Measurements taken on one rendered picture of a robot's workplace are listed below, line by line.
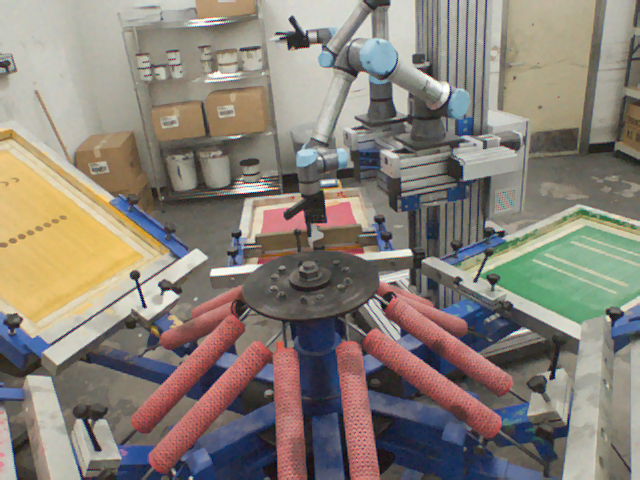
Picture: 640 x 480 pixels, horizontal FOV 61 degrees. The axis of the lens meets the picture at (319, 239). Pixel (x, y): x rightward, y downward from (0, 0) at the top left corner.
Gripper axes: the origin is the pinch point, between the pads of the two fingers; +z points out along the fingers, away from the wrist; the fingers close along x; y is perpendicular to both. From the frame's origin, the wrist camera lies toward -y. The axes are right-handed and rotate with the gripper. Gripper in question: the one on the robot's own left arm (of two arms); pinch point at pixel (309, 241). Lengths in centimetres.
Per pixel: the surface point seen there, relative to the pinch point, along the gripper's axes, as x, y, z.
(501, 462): -104, 37, 8
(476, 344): -60, 45, 10
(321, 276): -85, 2, -31
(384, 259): -26.0, 24.6, -2.9
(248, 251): -2.6, -23.2, 0.2
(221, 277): -26.0, -30.4, -2.3
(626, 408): 0, 138, 100
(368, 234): -3.2, 22.3, -2.1
